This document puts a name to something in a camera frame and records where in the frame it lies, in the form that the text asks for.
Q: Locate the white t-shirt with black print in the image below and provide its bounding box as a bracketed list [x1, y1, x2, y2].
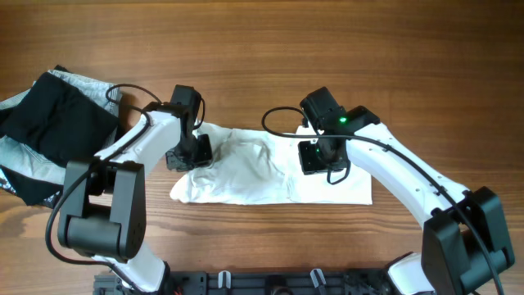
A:
[169, 123, 373, 205]

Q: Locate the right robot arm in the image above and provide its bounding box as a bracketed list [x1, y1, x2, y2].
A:
[299, 103, 515, 294]

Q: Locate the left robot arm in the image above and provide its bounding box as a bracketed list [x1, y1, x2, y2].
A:
[47, 102, 212, 294]

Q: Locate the black folded garment on top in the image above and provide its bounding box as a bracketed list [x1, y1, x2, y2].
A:
[1, 73, 119, 167]

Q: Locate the black patterned garment at bottom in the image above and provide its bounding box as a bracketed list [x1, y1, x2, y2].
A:
[0, 64, 127, 209]

